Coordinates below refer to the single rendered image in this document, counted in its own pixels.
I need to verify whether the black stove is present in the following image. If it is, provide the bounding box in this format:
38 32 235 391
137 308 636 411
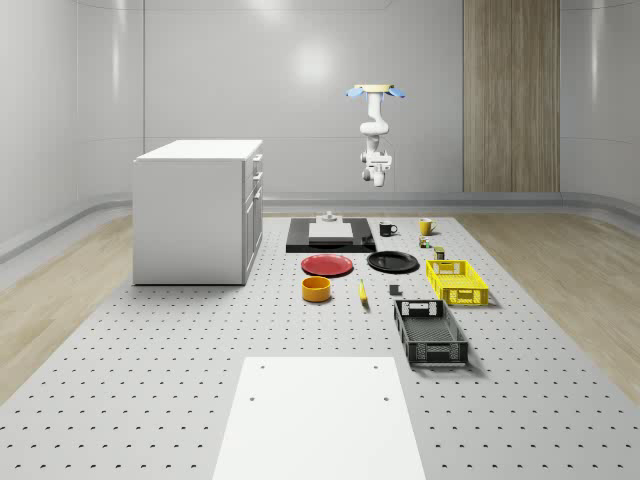
285 211 378 254

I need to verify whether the white cabinet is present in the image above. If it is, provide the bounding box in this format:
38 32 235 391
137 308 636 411
132 139 265 287

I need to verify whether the white board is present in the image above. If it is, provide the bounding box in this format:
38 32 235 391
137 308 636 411
212 356 428 480

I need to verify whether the red plate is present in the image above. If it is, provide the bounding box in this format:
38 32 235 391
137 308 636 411
300 253 355 277

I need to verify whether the yellow bowl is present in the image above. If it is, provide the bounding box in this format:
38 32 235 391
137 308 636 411
301 276 332 304

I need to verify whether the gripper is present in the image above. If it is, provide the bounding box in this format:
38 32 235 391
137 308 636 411
368 146 394 172

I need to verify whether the black plate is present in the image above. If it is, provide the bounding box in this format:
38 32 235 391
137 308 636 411
366 250 421 274

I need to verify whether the dark grey basket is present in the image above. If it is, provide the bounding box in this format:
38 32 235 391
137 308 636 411
393 298 470 368

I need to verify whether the yellow basket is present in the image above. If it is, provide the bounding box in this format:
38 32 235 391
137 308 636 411
425 259 490 307

